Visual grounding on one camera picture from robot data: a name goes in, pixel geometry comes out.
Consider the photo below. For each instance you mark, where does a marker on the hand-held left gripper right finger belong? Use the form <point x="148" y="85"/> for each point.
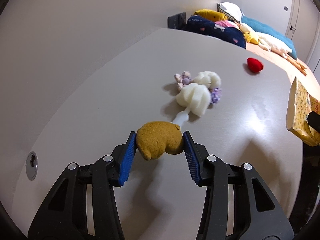
<point x="192" y="160"/>

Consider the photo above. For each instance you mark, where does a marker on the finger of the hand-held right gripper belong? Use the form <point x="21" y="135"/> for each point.
<point x="315" y="120"/>

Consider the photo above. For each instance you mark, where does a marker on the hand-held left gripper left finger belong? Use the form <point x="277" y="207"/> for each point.
<point x="127" y="160"/>

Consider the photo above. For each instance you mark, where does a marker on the yellow patterned cushion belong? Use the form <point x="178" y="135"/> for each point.
<point x="298" y="110"/>

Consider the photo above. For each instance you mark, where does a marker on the brown plush toy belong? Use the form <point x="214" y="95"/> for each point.
<point x="160" y="140"/>

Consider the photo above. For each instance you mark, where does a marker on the bed with orange sheet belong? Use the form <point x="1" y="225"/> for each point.
<point x="280" y="61"/>

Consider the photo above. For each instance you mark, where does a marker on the red heart plush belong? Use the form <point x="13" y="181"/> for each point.
<point x="255" y="65"/>

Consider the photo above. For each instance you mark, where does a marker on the white goose plush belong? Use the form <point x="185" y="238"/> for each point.
<point x="272" y="43"/>

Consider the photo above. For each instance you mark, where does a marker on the grey door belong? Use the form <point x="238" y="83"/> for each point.
<point x="303" y="22"/>

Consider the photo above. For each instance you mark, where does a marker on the yellow duck plush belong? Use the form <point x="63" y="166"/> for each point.
<point x="251" y="37"/>

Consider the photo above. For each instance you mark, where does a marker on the navy printed pillow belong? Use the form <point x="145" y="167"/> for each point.
<point x="217" y="33"/>

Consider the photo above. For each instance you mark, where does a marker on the pink printed pillow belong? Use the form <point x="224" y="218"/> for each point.
<point x="223" y="24"/>

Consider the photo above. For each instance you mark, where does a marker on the white checked pillow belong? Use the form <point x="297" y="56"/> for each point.
<point x="231" y="10"/>

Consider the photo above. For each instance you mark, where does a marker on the yellow plush pillow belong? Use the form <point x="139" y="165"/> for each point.
<point x="208" y="14"/>

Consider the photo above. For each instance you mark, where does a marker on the wall switch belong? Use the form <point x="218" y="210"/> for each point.
<point x="285" y="8"/>

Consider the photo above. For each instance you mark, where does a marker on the black wall socket panel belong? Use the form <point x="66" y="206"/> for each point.
<point x="177" y="20"/>

